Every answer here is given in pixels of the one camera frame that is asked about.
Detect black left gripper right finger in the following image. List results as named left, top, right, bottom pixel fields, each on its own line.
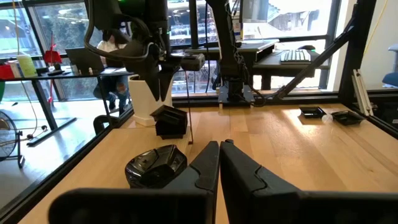
left=220, top=139, right=398, bottom=224

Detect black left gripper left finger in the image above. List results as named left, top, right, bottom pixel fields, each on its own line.
left=48, top=140, right=220, bottom=224

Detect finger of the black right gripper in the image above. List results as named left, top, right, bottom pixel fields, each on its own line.
left=160, top=67, right=175, bottom=103
left=143, top=68, right=162, bottom=103

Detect black glossy round plate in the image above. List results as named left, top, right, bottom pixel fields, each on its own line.
left=126, top=161, right=187, bottom=189
left=124, top=144, right=188, bottom=189

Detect black glossy angular deep plate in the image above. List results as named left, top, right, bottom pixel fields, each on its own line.
left=154, top=119, right=189, bottom=134

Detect white faceted plant pot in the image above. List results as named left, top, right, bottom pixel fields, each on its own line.
left=127, top=73, right=174, bottom=127

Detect person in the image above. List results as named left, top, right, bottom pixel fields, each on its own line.
left=93, top=27, right=134, bottom=114

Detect black laptop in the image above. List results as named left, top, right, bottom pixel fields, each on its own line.
left=64, top=47, right=105, bottom=75

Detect black arched clamp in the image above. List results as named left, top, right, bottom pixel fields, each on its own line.
left=93, top=114, right=121, bottom=135

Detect red decorative flower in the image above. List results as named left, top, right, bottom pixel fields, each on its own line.
left=42, top=30, right=63, bottom=71

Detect black square flat plate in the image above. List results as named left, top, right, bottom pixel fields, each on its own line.
left=330, top=110, right=366, bottom=126
left=298, top=106, right=327, bottom=119

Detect black office desk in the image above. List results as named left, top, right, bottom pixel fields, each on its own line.
left=0, top=67, right=136, bottom=147

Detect small yellow-green object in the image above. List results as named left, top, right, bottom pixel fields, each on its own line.
left=16, top=53, right=39, bottom=78

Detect computer keyboard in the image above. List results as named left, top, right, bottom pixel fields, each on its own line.
left=280, top=49, right=312, bottom=63

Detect black floor fan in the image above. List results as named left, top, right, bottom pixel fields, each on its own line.
left=0, top=110, right=26, bottom=169

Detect silver aluminium bar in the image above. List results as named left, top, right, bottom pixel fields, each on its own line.
left=351, top=68, right=374, bottom=116

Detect red box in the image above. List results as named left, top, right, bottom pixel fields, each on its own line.
left=0, top=63, right=16, bottom=80

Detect blue office chair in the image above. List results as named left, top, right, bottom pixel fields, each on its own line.
left=381, top=43, right=398, bottom=88

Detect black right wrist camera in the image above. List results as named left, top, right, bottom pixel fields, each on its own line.
left=180, top=52, right=206, bottom=72

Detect black table frame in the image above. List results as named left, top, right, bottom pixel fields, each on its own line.
left=0, top=86, right=398, bottom=224

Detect black metal shelf frame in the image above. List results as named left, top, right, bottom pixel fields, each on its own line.
left=185, top=70, right=195, bottom=146

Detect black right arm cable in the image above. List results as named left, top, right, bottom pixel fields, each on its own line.
left=83, top=0, right=156, bottom=62

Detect black diagonal frame brace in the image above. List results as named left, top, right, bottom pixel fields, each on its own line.
left=273, top=18, right=358, bottom=101

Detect black frame post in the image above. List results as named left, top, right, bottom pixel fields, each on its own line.
left=338, top=0, right=377, bottom=105

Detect yellow hanging cord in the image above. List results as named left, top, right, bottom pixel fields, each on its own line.
left=363, top=0, right=389, bottom=57

